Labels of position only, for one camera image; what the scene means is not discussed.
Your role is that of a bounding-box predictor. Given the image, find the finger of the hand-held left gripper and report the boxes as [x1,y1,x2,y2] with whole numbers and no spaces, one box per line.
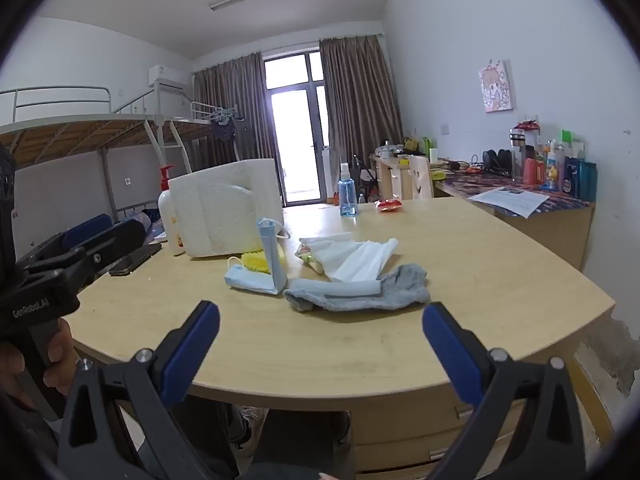
[59,218,147,287]
[15,214,113,272]

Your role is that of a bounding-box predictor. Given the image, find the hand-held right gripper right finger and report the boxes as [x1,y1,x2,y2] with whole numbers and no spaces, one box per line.
[421,302,587,480]

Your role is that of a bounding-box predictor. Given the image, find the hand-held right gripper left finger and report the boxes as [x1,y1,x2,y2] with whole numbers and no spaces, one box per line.
[57,300,241,480]

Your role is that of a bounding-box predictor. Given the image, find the grey sock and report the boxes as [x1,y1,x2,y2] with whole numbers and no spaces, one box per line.
[284,263,431,312]

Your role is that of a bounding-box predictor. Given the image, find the blue face mask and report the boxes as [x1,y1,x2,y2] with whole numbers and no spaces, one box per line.
[223,217,292,296]

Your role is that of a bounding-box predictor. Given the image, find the yellow foam net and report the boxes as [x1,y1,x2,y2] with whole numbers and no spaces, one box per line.
[242,245,288,273]

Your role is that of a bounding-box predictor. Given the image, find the white foam box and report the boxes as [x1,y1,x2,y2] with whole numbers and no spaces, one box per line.
[169,158,285,259]

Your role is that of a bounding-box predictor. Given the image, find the white tissue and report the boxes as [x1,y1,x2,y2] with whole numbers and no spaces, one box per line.
[299,236,401,283]

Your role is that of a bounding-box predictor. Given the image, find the green plastic packet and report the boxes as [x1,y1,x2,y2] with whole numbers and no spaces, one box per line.
[295,241,328,275]

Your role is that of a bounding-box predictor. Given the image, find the person's left forearm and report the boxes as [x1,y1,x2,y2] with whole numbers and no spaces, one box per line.
[0,385,61,480]

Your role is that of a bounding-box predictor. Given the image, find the person's left hand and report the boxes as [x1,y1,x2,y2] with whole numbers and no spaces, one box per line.
[0,317,83,398]

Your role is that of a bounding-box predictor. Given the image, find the black phone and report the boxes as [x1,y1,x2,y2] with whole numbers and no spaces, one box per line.
[108,243,163,277]

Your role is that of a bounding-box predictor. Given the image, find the white pump bottle red cap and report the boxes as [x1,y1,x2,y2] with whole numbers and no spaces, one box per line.
[157,164,187,256]

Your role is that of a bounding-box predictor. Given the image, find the person's leg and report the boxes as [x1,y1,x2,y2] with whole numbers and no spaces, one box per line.
[145,399,266,480]

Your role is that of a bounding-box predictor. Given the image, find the grey metal bunk bed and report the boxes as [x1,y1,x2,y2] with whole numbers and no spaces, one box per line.
[169,100,241,173]
[0,86,168,241]

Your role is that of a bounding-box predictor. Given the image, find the dark hanging clothes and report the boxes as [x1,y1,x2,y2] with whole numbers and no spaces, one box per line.
[210,107,241,143]

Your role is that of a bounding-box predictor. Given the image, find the printed paper sheet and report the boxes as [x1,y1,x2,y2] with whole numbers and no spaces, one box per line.
[467,186,551,219]

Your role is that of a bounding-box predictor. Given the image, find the wooden chair with smiley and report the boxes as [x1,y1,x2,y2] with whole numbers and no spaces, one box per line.
[390,155,435,201]

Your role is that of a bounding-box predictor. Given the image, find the patterned desk mat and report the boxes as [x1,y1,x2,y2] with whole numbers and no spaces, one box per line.
[442,167,596,211]

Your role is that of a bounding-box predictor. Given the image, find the white air conditioner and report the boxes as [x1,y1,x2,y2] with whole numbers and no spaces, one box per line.
[147,65,188,90]

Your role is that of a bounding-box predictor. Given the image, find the blue spray bottle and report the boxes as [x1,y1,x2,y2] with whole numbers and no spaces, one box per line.
[338,162,359,217]

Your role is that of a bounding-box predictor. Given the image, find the brown curtain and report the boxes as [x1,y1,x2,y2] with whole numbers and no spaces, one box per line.
[319,35,405,201]
[192,52,278,176]

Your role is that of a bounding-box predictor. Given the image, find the black headphones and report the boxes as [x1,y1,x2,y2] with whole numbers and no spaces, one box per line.
[481,149,512,177]

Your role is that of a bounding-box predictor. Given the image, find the row of toiletry bottles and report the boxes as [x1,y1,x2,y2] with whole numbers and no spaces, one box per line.
[507,119,598,202]

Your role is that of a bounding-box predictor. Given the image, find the glass balcony door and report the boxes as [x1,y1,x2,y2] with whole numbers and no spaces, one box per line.
[262,49,331,207]

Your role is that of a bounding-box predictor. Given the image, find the long wooden wall desk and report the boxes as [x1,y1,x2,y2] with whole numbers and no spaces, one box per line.
[370,152,597,271]

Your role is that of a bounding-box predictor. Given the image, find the pink cartoon wall poster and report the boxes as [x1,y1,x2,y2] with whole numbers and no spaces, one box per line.
[478,59,516,113]

